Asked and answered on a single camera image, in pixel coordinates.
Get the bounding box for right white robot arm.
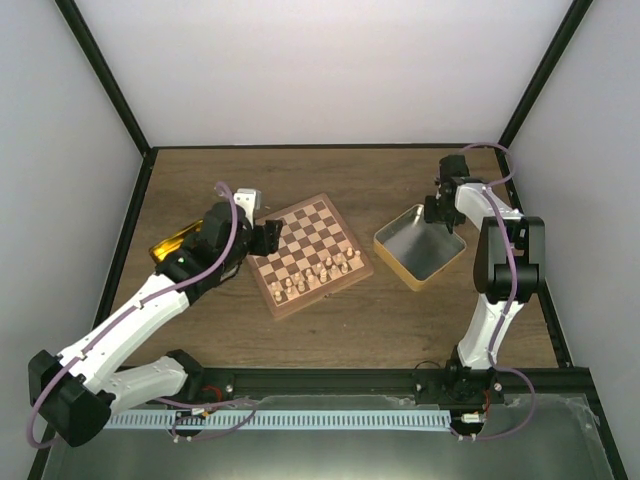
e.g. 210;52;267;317
423;154;546;403

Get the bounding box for black enclosure frame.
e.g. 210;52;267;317
57;1;627;479

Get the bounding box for gold tin with dark pieces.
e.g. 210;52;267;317
149;219;203;264

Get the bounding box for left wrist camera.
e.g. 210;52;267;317
234;188;262;224

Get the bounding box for light blue slotted strip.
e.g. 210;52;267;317
106;410;451;432

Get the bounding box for black mounting rail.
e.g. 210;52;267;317
114;367;596;406

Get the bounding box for wooden chessboard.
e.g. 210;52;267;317
247;193;374;320

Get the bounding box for light wooden chess piece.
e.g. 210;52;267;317
305;268;317;288

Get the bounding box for cream tin with light pieces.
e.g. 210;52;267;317
373;204;467;291

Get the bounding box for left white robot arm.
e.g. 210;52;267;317
28;189;283;447

